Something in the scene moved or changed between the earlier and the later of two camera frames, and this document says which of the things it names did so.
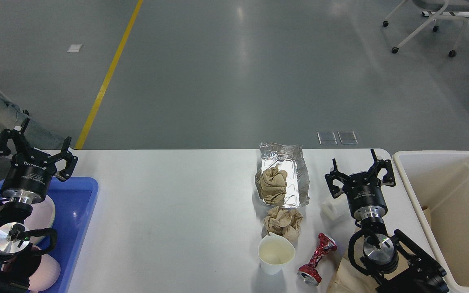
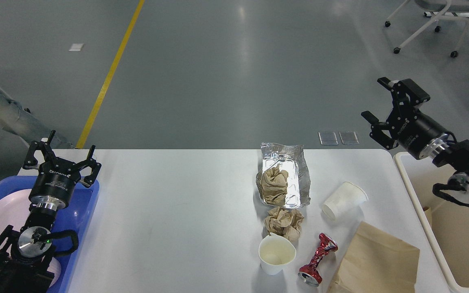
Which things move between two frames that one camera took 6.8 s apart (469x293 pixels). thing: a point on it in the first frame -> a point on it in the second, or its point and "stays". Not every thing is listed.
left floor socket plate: (327, 138) stays
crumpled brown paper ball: (283, 221) stays
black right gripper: (365, 197) -> (420, 135)
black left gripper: (25, 183) -> (52, 189)
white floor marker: (74, 48) stays
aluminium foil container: (289, 158) stays
